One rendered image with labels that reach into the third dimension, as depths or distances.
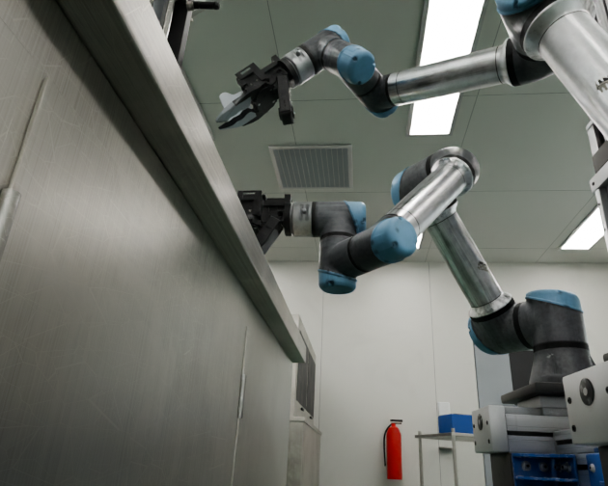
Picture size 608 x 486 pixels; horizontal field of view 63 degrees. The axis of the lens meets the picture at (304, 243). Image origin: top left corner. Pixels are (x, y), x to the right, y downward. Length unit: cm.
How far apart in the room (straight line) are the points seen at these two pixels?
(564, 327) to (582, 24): 65
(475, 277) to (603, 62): 62
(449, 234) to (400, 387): 424
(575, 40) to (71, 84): 74
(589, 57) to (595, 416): 50
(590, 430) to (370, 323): 487
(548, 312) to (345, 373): 429
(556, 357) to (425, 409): 424
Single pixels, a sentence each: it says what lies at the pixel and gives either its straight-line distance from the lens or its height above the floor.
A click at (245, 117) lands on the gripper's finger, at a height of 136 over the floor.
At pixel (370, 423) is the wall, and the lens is 539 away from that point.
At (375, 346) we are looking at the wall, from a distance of 550.
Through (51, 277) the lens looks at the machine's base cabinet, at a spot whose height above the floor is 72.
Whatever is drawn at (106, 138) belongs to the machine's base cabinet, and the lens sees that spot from 34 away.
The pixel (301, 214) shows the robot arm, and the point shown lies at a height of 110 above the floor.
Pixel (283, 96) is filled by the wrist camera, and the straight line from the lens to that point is 115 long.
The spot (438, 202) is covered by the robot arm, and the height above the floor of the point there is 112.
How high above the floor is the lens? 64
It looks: 24 degrees up
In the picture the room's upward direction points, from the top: 3 degrees clockwise
